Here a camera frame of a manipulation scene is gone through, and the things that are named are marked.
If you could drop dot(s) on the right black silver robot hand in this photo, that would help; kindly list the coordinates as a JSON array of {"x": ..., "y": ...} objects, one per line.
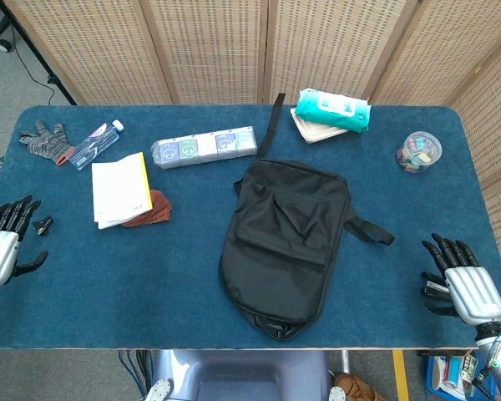
[{"x": 474, "y": 292}]

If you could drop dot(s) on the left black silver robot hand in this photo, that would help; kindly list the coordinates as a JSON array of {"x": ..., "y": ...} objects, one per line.
[{"x": 0, "y": 255}]

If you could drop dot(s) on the white yellow notebook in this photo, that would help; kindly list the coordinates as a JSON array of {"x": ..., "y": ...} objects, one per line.
[{"x": 119, "y": 190}]

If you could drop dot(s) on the black fabric backpack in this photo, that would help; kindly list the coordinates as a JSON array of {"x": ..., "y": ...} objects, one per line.
[{"x": 284, "y": 246}]

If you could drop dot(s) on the white robot base foot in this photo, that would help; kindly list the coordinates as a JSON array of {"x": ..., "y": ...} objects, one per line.
[
  {"x": 159, "y": 390},
  {"x": 338, "y": 394}
]

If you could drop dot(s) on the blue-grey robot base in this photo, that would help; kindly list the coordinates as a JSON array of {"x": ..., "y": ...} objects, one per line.
[{"x": 242, "y": 376}]

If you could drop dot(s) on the small black binder clip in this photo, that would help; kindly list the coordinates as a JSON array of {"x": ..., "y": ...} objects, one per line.
[{"x": 42, "y": 225}]

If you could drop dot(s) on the blue bin with clutter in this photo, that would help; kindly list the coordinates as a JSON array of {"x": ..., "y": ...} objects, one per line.
[{"x": 451, "y": 376}]

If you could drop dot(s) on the grey striped work glove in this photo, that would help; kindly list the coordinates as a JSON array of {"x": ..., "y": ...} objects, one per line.
[{"x": 42, "y": 140}]

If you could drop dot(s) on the clear plastic water bottle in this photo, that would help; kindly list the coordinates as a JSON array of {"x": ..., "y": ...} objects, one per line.
[{"x": 94, "y": 144}]

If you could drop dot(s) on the silver table leg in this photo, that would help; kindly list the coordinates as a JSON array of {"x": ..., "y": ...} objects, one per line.
[{"x": 345, "y": 361}]

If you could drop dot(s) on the clear jar of coloured clips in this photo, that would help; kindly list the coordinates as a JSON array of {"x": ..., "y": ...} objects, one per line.
[{"x": 419, "y": 152}]

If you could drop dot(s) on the brown leather shoe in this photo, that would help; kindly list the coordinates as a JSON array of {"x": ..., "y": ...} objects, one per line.
[{"x": 357, "y": 388}]

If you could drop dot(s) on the rust brown cloth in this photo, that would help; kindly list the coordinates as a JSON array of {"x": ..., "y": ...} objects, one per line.
[{"x": 158, "y": 209}]

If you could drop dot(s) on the black stand leg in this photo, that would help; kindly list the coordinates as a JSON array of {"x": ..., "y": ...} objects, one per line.
[{"x": 46, "y": 69}]

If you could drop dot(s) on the beige flat lunch box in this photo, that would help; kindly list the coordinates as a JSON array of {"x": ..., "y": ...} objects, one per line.
[{"x": 313, "y": 131}]

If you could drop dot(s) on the wrapped row of tissue boxes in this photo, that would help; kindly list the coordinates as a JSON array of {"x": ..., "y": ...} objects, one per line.
[{"x": 204, "y": 148}]

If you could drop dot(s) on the teal wet wipes pack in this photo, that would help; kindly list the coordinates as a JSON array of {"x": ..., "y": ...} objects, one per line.
[{"x": 332, "y": 108}]

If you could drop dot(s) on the woven rattan folding screen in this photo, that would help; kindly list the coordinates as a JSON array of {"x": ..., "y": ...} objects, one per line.
[{"x": 217, "y": 46}]

